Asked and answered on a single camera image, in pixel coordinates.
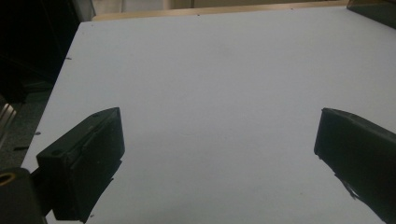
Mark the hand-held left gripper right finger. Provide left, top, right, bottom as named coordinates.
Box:
left=313, top=107, right=396, bottom=224

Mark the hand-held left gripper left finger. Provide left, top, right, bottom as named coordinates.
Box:
left=35, top=106, right=126, bottom=224

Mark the dark flat object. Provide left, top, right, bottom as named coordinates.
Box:
left=346, top=0, right=396, bottom=31

